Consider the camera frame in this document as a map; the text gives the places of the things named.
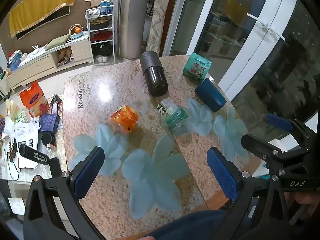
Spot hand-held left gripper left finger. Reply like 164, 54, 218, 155
22, 146, 105, 240

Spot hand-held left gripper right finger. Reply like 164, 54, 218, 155
207, 147, 296, 240

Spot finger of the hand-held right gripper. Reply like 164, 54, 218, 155
266, 114, 294, 132
241, 133, 285, 163

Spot black ribbed cup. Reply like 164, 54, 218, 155
139, 51, 168, 97

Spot dark blue cup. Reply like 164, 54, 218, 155
194, 78, 227, 113

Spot person's right hand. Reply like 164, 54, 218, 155
285, 190, 320, 222

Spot black round container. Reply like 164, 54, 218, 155
41, 132, 56, 147

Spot black lighter box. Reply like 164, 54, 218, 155
18, 143, 50, 166

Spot dark blue box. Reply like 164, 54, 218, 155
38, 113, 61, 134

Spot white printed paper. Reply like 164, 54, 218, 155
13, 122, 41, 168

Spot clear bottle with green label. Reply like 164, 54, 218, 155
156, 98, 188, 136

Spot orange snack bag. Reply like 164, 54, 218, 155
19, 81, 49, 118

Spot green tissue pack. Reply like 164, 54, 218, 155
182, 53, 212, 84

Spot cream low cabinet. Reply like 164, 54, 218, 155
5, 33, 95, 91

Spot blue basket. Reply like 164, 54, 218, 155
8, 54, 22, 71

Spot green cushion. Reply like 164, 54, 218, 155
46, 34, 72, 50

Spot white metal rack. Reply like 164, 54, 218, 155
85, 6, 116, 67

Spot fruit bowl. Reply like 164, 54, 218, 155
69, 24, 84, 40

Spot patterned curtain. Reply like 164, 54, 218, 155
146, 0, 176, 57

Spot tall standing air conditioner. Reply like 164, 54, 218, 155
118, 0, 152, 60

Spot blue and white box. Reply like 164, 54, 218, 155
100, 0, 113, 16

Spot yellow cloth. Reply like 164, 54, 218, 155
8, 0, 76, 39

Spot red handled scissors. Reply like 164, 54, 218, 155
51, 94, 63, 116

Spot white door handle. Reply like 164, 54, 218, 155
246, 12, 286, 41

